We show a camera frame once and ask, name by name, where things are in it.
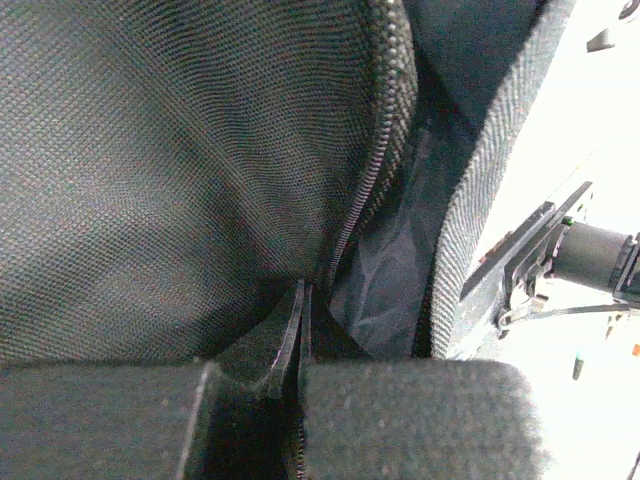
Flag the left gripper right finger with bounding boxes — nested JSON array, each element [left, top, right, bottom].
[[298, 288, 550, 479]]

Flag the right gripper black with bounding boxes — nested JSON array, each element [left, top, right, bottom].
[[459, 182, 639, 340]]

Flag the black student backpack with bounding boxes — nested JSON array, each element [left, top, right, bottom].
[[0, 0, 576, 364]]

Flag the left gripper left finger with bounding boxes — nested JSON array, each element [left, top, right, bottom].
[[1, 283, 305, 479]]

